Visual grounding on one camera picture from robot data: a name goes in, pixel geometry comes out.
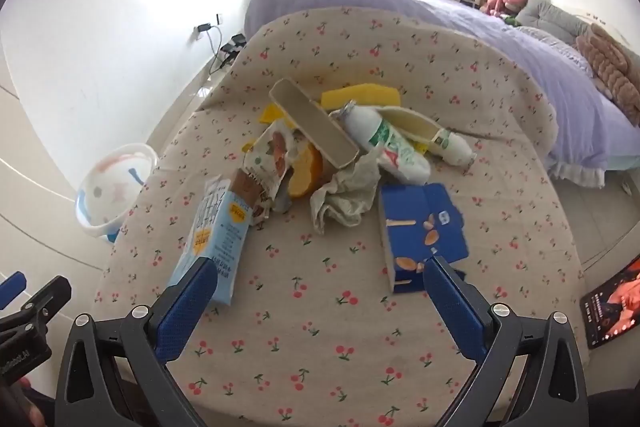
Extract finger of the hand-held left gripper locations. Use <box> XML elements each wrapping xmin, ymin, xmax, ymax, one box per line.
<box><xmin>19</xmin><ymin>276</ymin><xmax>73</xmax><ymax>334</ymax></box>
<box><xmin>0</xmin><ymin>271</ymin><xmax>27</xmax><ymax>310</ymax></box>

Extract white cartoon face bin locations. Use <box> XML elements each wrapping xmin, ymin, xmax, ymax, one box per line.
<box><xmin>75</xmin><ymin>143</ymin><xmax>158</xmax><ymax>244</ymax></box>

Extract long beige cardboard box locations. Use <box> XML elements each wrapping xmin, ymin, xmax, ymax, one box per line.
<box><xmin>268</xmin><ymin>78</ymin><xmax>360</xmax><ymax>168</ymax></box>

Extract black power strip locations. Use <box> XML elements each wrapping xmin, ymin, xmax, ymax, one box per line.
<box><xmin>220</xmin><ymin>34</ymin><xmax>248</xmax><ymax>62</ymax></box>

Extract small white bottle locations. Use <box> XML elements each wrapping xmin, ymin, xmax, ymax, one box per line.
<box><xmin>427</xmin><ymin>129</ymin><xmax>476</xmax><ymax>166</ymax></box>

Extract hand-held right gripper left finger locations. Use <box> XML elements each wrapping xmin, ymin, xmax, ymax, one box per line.
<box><xmin>54</xmin><ymin>257</ymin><xmax>221</xmax><ymax>427</ymax></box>

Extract blue ice cream box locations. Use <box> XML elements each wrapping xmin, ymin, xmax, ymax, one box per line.
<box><xmin>377</xmin><ymin>183</ymin><xmax>470</xmax><ymax>294</ymax></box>

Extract pink plush toy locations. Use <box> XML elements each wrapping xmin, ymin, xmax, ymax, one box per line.
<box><xmin>480</xmin><ymin>0</ymin><xmax>530</xmax><ymax>18</ymax></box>

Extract yellow plastic package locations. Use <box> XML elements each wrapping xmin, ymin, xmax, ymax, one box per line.
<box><xmin>258</xmin><ymin>103</ymin><xmax>286</xmax><ymax>125</ymax></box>

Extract grey plush pillow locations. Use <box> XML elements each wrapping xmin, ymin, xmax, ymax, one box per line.
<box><xmin>515</xmin><ymin>0</ymin><xmax>596</xmax><ymax>45</ymax></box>

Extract cherry print blanket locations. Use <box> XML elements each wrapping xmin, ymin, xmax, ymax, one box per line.
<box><xmin>92</xmin><ymin>7</ymin><xmax>586</xmax><ymax>427</ymax></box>

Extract brown fuzzy blanket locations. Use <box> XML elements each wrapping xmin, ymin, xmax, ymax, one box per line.
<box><xmin>575</xmin><ymin>23</ymin><xmax>640</xmax><ymax>125</ymax></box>

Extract yellow sponge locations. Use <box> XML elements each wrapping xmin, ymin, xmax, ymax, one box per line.
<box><xmin>320</xmin><ymin>83</ymin><xmax>402</xmax><ymax>112</ymax></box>

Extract light blue snack packet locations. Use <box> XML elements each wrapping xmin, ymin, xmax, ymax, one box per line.
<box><xmin>166</xmin><ymin>177</ymin><xmax>251</xmax><ymax>307</ymax></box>

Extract brown white snack wrapper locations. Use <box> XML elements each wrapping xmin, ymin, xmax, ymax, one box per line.
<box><xmin>235</xmin><ymin>119</ymin><xmax>298</xmax><ymax>225</ymax></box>

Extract grey white tissue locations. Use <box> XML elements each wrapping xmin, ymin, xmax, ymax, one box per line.
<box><xmin>310</xmin><ymin>152</ymin><xmax>383</xmax><ymax>235</ymax></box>

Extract black printed booklet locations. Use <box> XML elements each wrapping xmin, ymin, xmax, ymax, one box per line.
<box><xmin>580</xmin><ymin>254</ymin><xmax>640</xmax><ymax>350</ymax></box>

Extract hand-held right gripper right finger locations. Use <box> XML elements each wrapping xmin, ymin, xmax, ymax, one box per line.
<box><xmin>422</xmin><ymin>255</ymin><xmax>591</xmax><ymax>427</ymax></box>

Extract purple bed cover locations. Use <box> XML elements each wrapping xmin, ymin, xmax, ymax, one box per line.
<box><xmin>244</xmin><ymin>0</ymin><xmax>640</xmax><ymax>188</ymax></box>

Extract large white green-label bottle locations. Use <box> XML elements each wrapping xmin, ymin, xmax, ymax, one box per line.
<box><xmin>331</xmin><ymin>101</ymin><xmax>432</xmax><ymax>186</ymax></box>

